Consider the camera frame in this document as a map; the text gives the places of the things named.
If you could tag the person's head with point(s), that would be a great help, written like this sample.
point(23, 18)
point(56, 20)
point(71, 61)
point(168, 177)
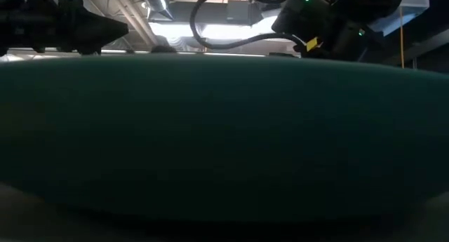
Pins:
point(163, 49)

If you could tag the teal bowl with lid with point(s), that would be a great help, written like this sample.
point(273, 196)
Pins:
point(224, 136)

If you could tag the bright ceiling light panel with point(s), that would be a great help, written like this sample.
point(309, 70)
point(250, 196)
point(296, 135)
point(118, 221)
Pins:
point(217, 31)

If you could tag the silver ventilation duct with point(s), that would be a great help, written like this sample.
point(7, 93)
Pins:
point(158, 1)

